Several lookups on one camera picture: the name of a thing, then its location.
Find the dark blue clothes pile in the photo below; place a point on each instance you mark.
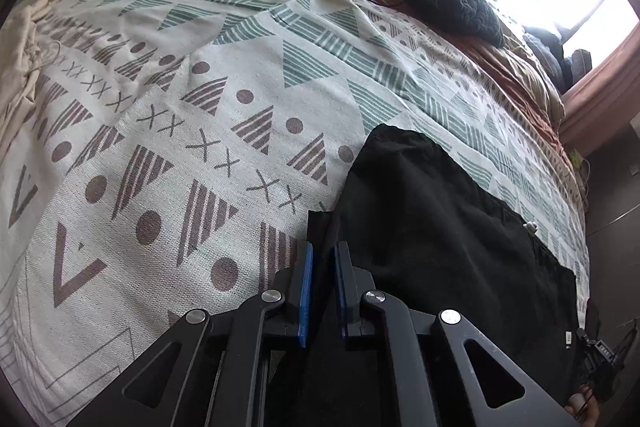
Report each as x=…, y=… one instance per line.
x=547, y=54

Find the person's right hand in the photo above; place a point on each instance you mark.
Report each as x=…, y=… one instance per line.
x=587, y=413

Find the orange and beige quilt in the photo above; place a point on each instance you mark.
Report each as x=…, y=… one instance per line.
x=515, y=72

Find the black button-up jacket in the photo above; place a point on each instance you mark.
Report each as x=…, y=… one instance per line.
x=425, y=232

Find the geometric patterned blanket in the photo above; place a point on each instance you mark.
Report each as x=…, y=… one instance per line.
x=175, y=32

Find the cream fringed cloth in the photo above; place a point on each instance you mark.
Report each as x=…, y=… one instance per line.
x=17, y=57

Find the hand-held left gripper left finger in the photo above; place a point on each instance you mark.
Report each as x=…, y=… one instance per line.
x=305, y=302

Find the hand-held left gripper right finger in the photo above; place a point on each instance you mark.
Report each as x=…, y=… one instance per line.
x=343, y=297

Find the pink curtain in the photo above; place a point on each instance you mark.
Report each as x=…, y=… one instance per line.
x=600, y=97

